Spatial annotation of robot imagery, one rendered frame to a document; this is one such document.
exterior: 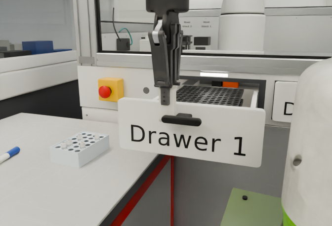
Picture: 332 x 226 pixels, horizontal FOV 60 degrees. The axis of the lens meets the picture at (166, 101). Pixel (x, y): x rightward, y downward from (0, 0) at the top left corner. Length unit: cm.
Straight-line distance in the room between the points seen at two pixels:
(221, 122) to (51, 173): 39
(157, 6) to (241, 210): 34
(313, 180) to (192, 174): 71
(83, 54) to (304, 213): 85
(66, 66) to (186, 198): 90
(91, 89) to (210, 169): 48
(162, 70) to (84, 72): 57
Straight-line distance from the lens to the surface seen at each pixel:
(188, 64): 87
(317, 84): 27
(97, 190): 60
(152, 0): 50
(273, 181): 95
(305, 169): 30
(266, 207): 49
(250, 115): 54
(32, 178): 69
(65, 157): 71
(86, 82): 103
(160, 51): 47
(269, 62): 84
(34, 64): 137
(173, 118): 52
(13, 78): 129
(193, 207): 104
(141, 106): 58
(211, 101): 69
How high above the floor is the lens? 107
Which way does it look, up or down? 14 degrees down
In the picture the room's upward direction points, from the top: straight up
